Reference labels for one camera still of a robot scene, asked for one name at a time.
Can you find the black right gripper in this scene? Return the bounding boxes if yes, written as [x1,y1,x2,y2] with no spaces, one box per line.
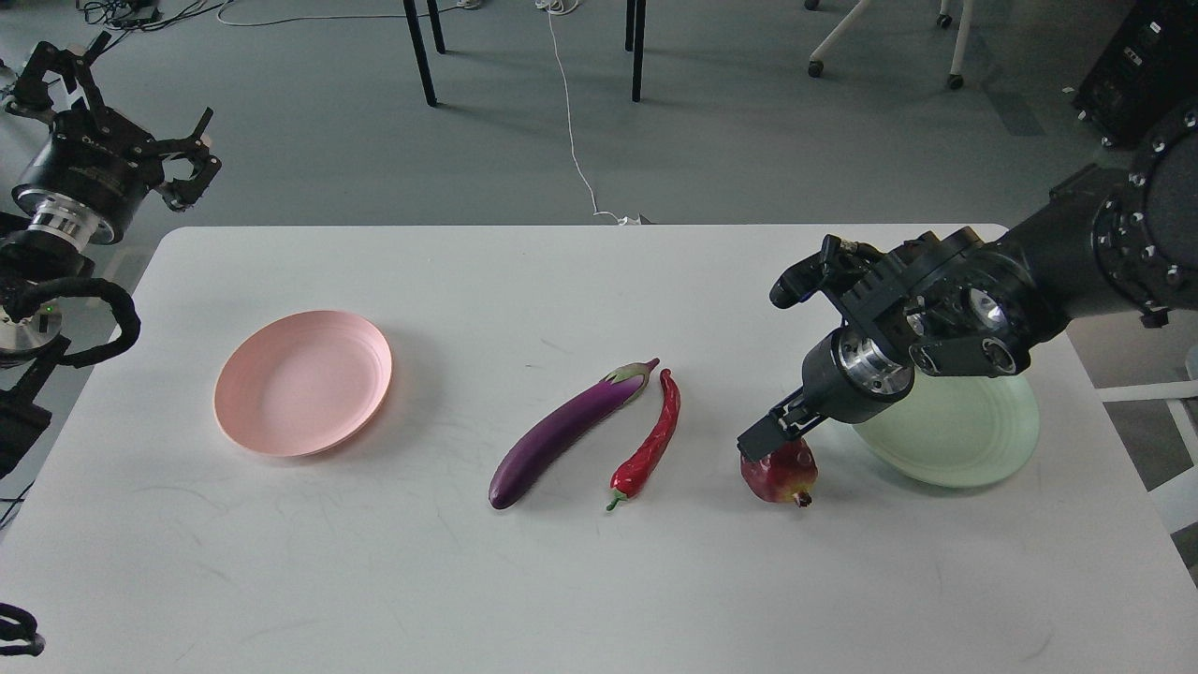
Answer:
[737,328,915,463]

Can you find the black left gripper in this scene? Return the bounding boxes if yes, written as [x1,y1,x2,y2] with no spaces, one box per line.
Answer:
[4,32,224,245]

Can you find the red pomegranate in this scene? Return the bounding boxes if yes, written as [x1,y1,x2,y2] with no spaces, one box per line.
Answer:
[739,438,819,508]

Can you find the purple eggplant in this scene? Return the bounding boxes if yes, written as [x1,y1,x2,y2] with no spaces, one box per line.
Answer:
[488,358,660,509]

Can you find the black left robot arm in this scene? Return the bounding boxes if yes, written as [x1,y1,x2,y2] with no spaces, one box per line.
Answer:
[1,34,222,475]

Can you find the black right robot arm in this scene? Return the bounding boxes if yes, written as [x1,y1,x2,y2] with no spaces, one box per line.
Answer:
[737,98,1197,463]

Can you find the red chili pepper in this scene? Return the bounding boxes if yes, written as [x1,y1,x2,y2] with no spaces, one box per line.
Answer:
[605,370,680,512]

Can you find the green plate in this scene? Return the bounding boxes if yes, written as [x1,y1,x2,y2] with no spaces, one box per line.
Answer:
[852,374,1041,488]

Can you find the pink plate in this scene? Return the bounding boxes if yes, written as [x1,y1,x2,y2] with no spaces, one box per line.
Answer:
[212,310,394,459]

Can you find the black table leg left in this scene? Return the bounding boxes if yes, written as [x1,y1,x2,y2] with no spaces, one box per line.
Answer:
[401,0,446,108]

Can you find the black table leg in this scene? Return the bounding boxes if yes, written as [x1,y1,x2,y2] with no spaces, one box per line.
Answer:
[401,0,446,108]
[624,0,647,103]

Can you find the white chair base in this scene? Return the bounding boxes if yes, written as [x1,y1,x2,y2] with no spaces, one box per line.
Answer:
[805,1,979,91]

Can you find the black table leg right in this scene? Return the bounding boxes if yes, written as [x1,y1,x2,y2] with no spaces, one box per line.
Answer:
[624,0,647,103]

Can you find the black equipment case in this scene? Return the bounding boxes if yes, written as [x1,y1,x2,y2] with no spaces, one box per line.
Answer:
[1073,1,1197,148]

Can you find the black floor cables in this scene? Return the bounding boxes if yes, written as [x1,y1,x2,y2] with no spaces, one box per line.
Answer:
[79,0,235,31]

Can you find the white floor cable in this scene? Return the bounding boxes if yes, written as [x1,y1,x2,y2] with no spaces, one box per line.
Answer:
[536,0,643,227]

